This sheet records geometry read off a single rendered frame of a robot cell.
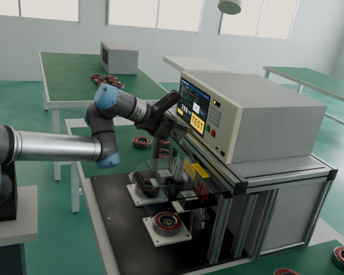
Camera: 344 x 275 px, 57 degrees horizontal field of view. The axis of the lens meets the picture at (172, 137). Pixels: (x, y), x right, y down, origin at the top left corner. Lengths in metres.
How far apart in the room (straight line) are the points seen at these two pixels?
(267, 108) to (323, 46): 7.40
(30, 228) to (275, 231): 0.91
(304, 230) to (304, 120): 0.45
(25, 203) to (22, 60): 4.42
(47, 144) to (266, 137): 0.70
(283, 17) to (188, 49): 2.21
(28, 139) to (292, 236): 1.02
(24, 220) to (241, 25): 6.02
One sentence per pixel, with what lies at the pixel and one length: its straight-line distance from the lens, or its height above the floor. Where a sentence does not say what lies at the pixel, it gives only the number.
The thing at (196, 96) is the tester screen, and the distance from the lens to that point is 1.24.
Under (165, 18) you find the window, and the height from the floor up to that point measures 1.18.
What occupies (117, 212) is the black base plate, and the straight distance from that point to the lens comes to 1.35.
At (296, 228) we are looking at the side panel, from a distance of 1.36.
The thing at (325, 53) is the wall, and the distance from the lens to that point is 8.56.
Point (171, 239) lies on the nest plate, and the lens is 1.24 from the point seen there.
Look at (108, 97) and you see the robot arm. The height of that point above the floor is 1.32.
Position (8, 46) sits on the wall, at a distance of 5.70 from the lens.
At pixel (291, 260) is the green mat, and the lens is 1.37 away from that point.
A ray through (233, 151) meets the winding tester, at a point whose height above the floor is 1.16.
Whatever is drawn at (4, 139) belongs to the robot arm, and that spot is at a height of 1.27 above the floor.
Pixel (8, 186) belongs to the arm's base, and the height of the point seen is 0.88.
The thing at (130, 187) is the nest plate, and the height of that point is 0.78.
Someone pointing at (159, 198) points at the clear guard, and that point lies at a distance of 0.98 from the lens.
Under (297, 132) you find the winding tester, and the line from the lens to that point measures 1.22.
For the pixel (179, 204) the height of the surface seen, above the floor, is 0.88.
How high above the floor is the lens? 1.62
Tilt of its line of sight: 25 degrees down
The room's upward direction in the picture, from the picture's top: 8 degrees clockwise
